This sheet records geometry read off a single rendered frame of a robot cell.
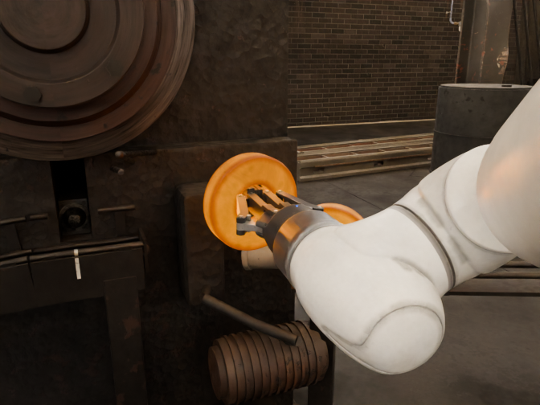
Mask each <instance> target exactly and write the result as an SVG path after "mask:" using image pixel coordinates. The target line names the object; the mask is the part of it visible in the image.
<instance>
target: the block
mask: <svg viewBox="0 0 540 405"><path fill-rule="evenodd" d="M207 184H208V182H194V183H185V184H179V185H177V186H176V187H175V189H174V201H175V214H176V228H177V241H178V267H179V281H180V287H181V290H182V292H183V294H184V296H185V298H186V301H187V303H188V305H189V306H194V307H195V306H200V305H205V304H203V303H202V302H201V301H200V299H199V296H200V294H201V291H202V289H203V286H205V285H206V284H208V285H210V286H211V287H212V290H211V296H213V297H215V298H217V299H219V300H221V301H223V300H224V297H225V279H224V252H223V241H221V240H220V239H219V238H218V237H216V236H215V235H214V234H213V233H212V231H211V230H210V228H209V227H208V226H207V222H206V220H205V217H204V213H203V199H204V194H205V190H206V188H207Z"/></svg>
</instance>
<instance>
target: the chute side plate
mask: <svg viewBox="0 0 540 405"><path fill-rule="evenodd" d="M75 258H79V265H80V277H81V279H77V274H76V262H75ZM31 273H32V277H31ZM129 276H136V278H137V290H142V289H145V273H144V263H143V253H142V247H140V248H133V249H127V250H120V251H114V252H103V253H96V254H91V255H84V256H73V257H67V258H60V259H54V260H43V261H37V262H31V271H30V268H29V264H28V263H26V264H19V265H15V266H10V267H6V268H0V316H1V315H4V314H8V313H14V312H18V311H22V310H25V309H32V308H35V307H39V306H44V305H53V304H58V303H64V302H69V301H78V300H83V299H88V298H93V297H102V296H104V280H113V279H118V278H124V277H129ZM32 278H33V280H32Z"/></svg>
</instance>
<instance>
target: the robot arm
mask: <svg viewBox="0 0 540 405"><path fill-rule="evenodd" d="M248 211H250V212H251V213H252V214H253V215H254V216H255V217H256V218H257V221H256V222H253V219H251V215H249V214H248ZM251 231H255V232H256V234H257V235H258V236H259V237H261V238H264V239H265V241H266V243H267V245H268V247H269V249H270V250H271V252H272V253H273V257H274V260H275V263H276V266H277V267H278V268H279V269H280V270H281V272H282V273H283V274H284V275H285V277H286V278H287V279H288V281H289V283H290V284H291V285H292V286H293V287H294V288H295V289H296V292H297V297H298V299H299V301H300V303H301V305H302V306H303V308H304V310H305V312H306V313H307V314H308V315H309V317H310V318H311V320H312V321H313V322H314V323H315V325H316V326H317V327H318V328H319V329H320V330H321V332H322V333H323V334H324V335H325V336H326V337H327V338H328V339H329V340H330V341H332V342H333V343H334V344H335V345H336V346H337V347H338V348H340V349H341V350H342V351H343V352H344V353H346V354H347V355H349V356H350V357H351V358H352V359H353V360H355V361H356V362H358V363H360V364H362V365H363V366H365V367H367V368H369V369H371V370H373V371H375V372H378V373H380V374H402V373H405V372H408V371H410V370H414V369H415V368H417V367H418V366H421V365H422V364H424V363H425V362H426V361H427V360H428V359H429V358H430V357H431V356H432V355H433V354H434V353H435V352H436V350H437V349H438V347H439V346H440V343H441V342H442V339H443V337H444V330H445V319H444V308H443V304H442V301H441V299H440V298H441V297H442V296H443V295H444V294H445V293H446V292H448V291H449V290H450V289H452V288H454V287H456V286H457V285H458V284H461V283H462V282H464V281H466V280H469V279H472V278H473V277H476V276H478V275H480V274H481V273H484V274H485V273H489V272H491V271H493V270H495V269H497V268H499V267H500V266H502V265H503V264H506V263H507V262H509V261H510V260H512V259H513V258H515V257H516V256H518V257H519V258H521V259H523V260H525V261H527V262H529V263H531V264H533V265H535V266H537V267H539V268H540V79H539V80H538V82H537V83H536V84H535V85H534V86H533V87H532V88H531V90H530V91H529V92H528V94H527V95H526V96H525V98H524V99H523V100H522V102H521V103H520V104H519V105H518V106H517V107H516V109H515V110H514V111H513V113H512V114H511V115H510V117H509V118H508V119H507V121H506V122H505V123H504V124H503V126H502V127H501V128H500V129H499V131H498V132H497V134H496V135H495V137H494V139H493V140H492V142H491V143H490V145H482V146H479V147H476V148H474V149H471V150H470V151H468V152H466V153H463V154H461V155H460V156H458V157H455V158H453V159H452V160H451V161H449V162H447V163H445V164H443V165H442V166H441V167H439V168H438V169H436V170H434V171H433V172H431V173H430V174H429V175H428V176H426V177H425V178H424V179H423V180H421V182H420V183H419V185H418V186H416V187H415V188H413V189H412V190H410V191H409V192H408V193H407V194H406V195H405V196H404V197H403V198H401V199H400V200H399V201H398V202H396V203H395V204H393V205H392V206H390V207H388V208H387V209H385V210H384V211H381V212H379V213H378V214H375V215H372V216H370V217H368V218H365V219H361V220H358V221H356V222H353V223H347V224H342V223H339V222H338V221H337V220H336V219H334V218H333V217H332V216H330V215H328V214H327V213H325V212H324V207H321V206H317V205H313V204H311V203H308V202H306V201H304V200H302V199H299V198H297V197H295V196H293V195H290V194H288V193H286V192H284V191H282V190H277V191H276V193H275V194H273V193H272V192H271V191H270V190H265V189H264V188H263V187H259V186H258V185H253V186H249V187H248V188H247V189H246V190H245V191H244V192H243V193H242V194H239V195H237V216H236V234H237V235H245V234H246V233H247V232H251Z"/></svg>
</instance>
